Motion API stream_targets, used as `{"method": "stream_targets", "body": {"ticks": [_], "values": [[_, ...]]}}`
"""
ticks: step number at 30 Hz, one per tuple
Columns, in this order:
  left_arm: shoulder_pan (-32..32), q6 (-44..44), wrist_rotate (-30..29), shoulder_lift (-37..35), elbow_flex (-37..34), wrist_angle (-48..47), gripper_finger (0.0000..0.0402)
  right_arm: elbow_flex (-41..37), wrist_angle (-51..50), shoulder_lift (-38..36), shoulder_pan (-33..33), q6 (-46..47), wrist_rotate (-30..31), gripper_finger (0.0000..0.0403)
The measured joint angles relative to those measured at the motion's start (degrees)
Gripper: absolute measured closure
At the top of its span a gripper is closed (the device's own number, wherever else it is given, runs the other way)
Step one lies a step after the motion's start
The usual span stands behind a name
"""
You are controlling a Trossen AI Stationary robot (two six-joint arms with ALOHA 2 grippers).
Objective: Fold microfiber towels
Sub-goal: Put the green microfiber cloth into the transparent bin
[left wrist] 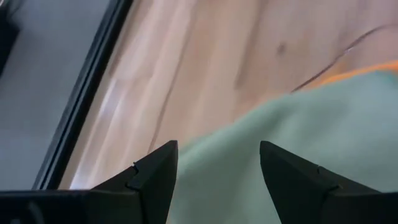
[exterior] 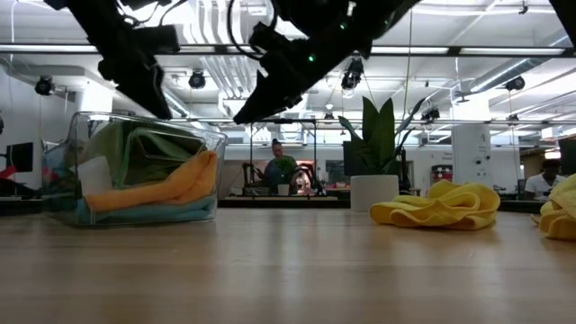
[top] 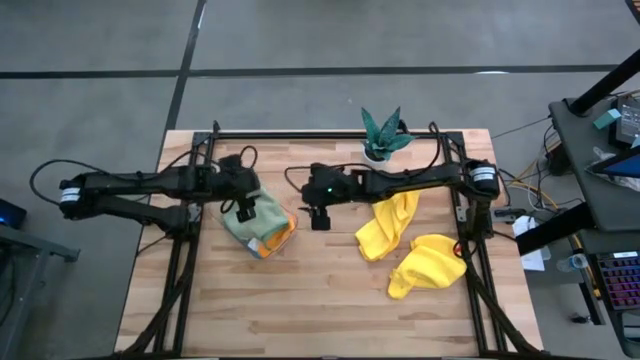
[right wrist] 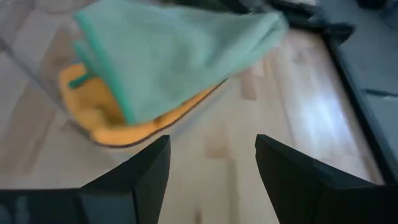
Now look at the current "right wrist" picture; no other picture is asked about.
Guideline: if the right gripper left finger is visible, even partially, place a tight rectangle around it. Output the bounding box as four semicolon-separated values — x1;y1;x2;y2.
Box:
0;134;171;224

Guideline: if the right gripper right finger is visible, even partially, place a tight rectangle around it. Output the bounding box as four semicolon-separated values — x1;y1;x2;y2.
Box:
254;134;398;224

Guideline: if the orange microfiber towel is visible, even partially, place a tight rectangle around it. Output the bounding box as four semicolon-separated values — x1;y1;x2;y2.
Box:
57;62;226;148

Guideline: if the clear plastic tray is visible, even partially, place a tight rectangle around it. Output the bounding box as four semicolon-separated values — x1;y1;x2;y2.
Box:
0;0;228;149

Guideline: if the green microfiber towel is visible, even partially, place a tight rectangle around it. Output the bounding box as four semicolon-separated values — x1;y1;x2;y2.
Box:
67;0;289;126

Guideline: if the black aluminium table frame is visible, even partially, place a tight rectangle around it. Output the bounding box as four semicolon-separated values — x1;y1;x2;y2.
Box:
267;0;398;185

